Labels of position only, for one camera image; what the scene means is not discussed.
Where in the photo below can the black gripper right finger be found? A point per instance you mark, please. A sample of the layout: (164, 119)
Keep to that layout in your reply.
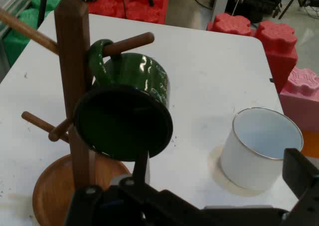
(304, 181)

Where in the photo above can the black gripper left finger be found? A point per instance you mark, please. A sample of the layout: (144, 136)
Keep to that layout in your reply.
(129, 206)

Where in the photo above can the dark green enamel mug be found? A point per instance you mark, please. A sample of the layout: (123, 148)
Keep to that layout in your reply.
(139, 71)

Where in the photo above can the orange foam building block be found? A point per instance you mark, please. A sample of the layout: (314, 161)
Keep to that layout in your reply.
(311, 144)

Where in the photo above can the white enamel mug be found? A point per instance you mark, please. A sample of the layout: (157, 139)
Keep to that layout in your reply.
(244, 161)

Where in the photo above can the pink foam building block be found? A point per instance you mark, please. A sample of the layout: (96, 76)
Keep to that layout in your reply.
(301, 104)

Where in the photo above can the wooden mug tree stand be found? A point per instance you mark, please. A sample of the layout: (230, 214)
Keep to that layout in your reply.
(71, 61)

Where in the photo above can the black equipment pile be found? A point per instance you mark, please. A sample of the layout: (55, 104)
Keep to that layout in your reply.
(256, 2)

